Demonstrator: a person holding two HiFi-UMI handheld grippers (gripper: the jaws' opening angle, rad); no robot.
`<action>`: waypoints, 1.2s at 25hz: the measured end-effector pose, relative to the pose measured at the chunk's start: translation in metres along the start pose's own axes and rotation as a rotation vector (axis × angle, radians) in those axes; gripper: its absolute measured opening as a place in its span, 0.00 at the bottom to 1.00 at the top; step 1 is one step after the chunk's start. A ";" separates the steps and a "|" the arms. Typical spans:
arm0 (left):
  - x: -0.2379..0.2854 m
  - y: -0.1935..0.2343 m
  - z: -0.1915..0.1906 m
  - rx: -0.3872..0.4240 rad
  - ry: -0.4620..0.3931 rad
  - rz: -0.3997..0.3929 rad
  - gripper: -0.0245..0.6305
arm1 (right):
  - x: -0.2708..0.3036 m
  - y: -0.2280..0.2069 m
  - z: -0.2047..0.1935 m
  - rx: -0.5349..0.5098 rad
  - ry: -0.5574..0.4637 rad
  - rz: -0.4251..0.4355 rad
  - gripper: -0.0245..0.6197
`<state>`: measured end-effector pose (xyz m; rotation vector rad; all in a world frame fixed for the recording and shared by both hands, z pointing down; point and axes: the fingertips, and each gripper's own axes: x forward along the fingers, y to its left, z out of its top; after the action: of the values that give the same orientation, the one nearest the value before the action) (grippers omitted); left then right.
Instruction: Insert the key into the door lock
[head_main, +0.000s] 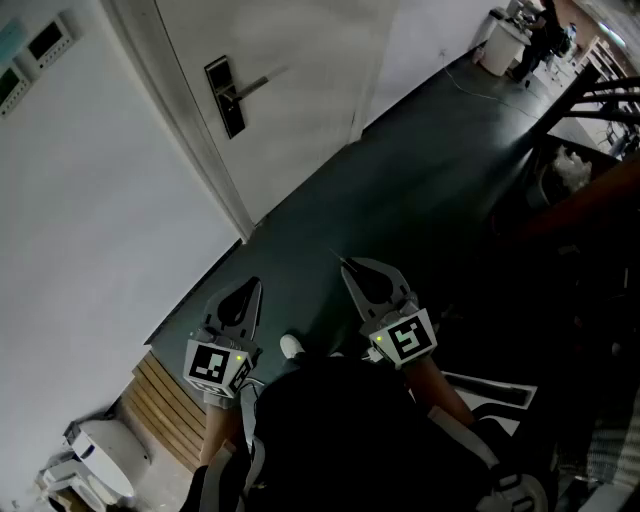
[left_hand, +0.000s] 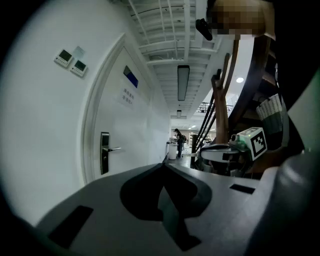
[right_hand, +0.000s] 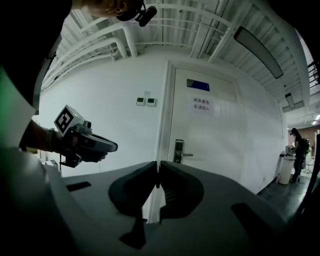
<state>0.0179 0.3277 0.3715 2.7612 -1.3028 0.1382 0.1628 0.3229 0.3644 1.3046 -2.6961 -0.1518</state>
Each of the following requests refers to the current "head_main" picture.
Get grey harness strap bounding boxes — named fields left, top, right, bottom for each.
left=427, top=404, right=549, bottom=512
left=202, top=433, right=266, bottom=512

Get wooden stair handrail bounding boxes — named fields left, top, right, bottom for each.
left=499, top=152, right=640, bottom=242

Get silver door lock plate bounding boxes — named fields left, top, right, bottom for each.
left=203, top=54, right=248, bottom=141

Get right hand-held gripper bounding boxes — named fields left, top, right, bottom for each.
left=341, top=258, right=440, bottom=372

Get white door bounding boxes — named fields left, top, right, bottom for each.
left=154, top=0, right=401, bottom=226

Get wooden slat panel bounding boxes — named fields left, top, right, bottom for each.
left=119, top=349, right=212, bottom=474

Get grey woven mat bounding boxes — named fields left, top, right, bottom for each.
left=554, top=399, right=640, bottom=487

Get light storage shelf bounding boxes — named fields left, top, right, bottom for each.
left=574, top=33, right=629, bottom=77

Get white round-bodied machine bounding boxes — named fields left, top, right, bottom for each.
left=35, top=415, right=152, bottom=512

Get white wall control panel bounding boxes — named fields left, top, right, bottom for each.
left=13, top=12, right=84, bottom=80
left=0, top=63, right=32, bottom=120

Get white fluffy bundle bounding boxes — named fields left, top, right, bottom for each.
left=549, top=143, right=594, bottom=194

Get person's left forearm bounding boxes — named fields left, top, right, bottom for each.
left=198, top=399, right=242, bottom=469

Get white floor cable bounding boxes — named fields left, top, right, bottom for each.
left=438, top=48, right=547, bottom=122

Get black stair railing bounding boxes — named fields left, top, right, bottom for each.
left=543, top=63, right=640, bottom=152

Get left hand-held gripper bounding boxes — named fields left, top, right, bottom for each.
left=184, top=277, right=263, bottom=409

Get person's black shirt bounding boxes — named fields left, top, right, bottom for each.
left=179, top=353, right=506, bottom=512

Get silver door lever handle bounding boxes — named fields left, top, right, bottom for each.
left=223, top=64, right=290, bottom=102

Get white flat panel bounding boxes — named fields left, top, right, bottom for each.
left=439, top=369, right=539, bottom=437

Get person's right forearm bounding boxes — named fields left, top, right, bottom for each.
left=404, top=355, right=475, bottom=426

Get person's white shoe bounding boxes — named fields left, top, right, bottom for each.
left=279, top=333, right=307, bottom=360

